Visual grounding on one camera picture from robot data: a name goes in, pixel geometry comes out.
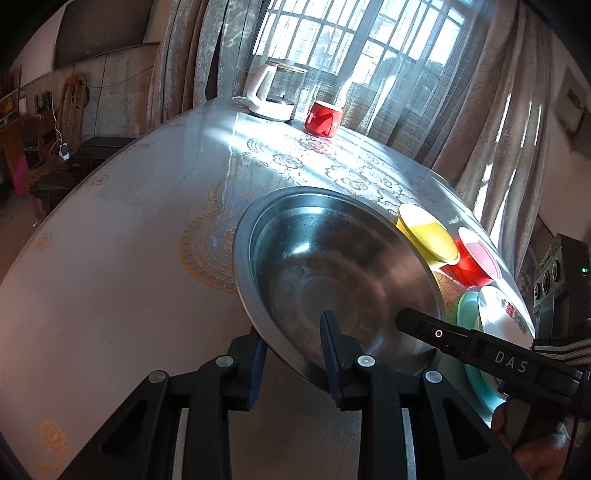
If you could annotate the barred window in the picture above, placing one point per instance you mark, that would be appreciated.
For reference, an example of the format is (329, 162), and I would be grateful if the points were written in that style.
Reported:
(351, 37)

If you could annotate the flat screen television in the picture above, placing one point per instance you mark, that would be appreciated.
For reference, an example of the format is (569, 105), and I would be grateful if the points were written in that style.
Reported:
(101, 27)

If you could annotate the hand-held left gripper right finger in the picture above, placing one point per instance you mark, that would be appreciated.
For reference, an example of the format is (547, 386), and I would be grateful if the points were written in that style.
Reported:
(328, 341)

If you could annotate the red plastic bowl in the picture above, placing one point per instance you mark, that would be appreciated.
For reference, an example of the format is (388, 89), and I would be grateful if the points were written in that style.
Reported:
(475, 267)

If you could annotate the grey patterned curtain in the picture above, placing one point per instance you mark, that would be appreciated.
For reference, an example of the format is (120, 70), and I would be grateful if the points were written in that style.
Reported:
(198, 60)
(498, 115)

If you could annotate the dark low table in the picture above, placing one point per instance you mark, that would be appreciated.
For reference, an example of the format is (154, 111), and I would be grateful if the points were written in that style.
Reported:
(87, 152)

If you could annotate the phone on charger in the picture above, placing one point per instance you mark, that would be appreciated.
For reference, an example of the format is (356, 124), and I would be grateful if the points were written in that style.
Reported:
(64, 151)

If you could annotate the yellow plastic bowl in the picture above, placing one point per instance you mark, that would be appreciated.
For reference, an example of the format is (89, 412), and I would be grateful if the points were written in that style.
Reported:
(427, 233)

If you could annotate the pink plastic container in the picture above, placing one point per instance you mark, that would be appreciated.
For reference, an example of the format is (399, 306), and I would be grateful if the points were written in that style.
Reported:
(19, 173)

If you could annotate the bamboo chair frame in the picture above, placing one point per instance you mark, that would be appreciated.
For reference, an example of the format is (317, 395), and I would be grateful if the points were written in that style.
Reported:
(74, 106)

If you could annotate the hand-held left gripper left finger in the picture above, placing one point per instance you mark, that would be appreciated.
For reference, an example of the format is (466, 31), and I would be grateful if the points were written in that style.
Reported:
(256, 364)

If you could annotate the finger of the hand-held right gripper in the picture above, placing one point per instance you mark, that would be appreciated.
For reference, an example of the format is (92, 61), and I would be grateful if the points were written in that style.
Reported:
(429, 332)

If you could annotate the red mug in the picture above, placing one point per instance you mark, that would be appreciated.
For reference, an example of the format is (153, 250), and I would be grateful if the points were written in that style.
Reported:
(323, 117)

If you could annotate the white sheer curtain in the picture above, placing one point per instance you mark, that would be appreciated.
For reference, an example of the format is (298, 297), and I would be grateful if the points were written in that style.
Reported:
(397, 106)

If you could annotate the person's right hand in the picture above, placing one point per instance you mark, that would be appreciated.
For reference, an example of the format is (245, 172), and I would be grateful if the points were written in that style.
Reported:
(540, 443)

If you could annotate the wall electrical panel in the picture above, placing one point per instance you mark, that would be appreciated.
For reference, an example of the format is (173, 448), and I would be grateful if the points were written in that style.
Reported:
(569, 115)

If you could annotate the stainless steel basin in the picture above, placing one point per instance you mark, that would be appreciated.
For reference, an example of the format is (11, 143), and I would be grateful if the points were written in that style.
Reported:
(323, 258)

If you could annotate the white glass electric kettle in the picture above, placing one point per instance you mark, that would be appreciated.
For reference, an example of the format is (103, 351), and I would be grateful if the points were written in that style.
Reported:
(263, 87)

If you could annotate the teal plastic plate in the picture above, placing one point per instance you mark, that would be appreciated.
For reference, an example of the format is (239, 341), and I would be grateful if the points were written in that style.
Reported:
(485, 392)

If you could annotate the wooden cabinet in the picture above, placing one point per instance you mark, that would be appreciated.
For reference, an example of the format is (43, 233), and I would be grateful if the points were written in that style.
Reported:
(16, 152)

